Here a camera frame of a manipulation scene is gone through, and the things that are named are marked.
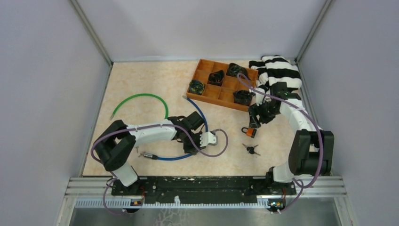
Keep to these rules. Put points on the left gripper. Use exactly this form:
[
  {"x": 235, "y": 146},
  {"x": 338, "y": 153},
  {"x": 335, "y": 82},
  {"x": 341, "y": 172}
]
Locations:
[{"x": 188, "y": 150}]

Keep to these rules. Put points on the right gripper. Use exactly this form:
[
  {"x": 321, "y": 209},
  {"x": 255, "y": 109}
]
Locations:
[{"x": 254, "y": 110}]

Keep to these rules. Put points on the orange padlock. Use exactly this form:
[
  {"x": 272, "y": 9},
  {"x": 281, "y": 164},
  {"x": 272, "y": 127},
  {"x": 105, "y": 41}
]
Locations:
[{"x": 250, "y": 132}]

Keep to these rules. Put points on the black padlock keys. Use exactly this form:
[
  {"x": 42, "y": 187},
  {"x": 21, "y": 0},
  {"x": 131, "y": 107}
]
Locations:
[{"x": 251, "y": 149}]

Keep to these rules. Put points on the blue cable lock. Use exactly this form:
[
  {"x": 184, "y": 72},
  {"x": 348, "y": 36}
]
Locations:
[{"x": 155, "y": 157}]

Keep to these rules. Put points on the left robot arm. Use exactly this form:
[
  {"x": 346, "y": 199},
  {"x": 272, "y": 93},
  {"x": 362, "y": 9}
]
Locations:
[{"x": 115, "y": 144}]

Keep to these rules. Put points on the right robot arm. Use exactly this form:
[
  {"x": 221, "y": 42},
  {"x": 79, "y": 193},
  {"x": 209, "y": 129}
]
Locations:
[{"x": 312, "y": 148}]

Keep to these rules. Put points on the rolled dark tie, front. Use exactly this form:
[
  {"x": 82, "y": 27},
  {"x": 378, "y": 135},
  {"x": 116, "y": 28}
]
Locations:
[{"x": 243, "y": 97}]

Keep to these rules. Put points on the rolled dark tie,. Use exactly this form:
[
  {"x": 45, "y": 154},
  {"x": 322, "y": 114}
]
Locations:
[
  {"x": 216, "y": 78},
  {"x": 243, "y": 97}
]

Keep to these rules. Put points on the black white striped towel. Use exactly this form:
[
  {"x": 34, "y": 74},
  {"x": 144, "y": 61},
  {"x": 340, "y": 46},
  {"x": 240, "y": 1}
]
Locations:
[{"x": 272, "y": 70}]

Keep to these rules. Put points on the rolled green tie, unrolling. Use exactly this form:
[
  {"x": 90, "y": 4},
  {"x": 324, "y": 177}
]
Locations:
[{"x": 234, "y": 69}]

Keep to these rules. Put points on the wooden compartment tray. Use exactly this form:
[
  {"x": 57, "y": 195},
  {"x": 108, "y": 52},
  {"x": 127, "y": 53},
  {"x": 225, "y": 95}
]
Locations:
[{"x": 217, "y": 95}]

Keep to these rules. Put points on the rolled floral tie, left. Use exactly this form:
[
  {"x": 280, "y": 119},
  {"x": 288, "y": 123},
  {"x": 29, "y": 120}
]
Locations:
[{"x": 196, "y": 87}]

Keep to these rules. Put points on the rolled dark tie, middle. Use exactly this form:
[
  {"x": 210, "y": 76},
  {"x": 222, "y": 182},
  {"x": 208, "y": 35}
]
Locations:
[{"x": 216, "y": 78}]

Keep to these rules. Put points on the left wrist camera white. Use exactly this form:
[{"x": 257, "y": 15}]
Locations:
[{"x": 208, "y": 138}]

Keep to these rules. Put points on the green cable lock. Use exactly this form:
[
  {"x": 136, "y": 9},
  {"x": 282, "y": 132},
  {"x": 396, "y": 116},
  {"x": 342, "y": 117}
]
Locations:
[{"x": 141, "y": 95}]

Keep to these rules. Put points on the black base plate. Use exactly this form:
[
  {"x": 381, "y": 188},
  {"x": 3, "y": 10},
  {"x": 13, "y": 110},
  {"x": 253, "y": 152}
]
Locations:
[{"x": 203, "y": 190}]

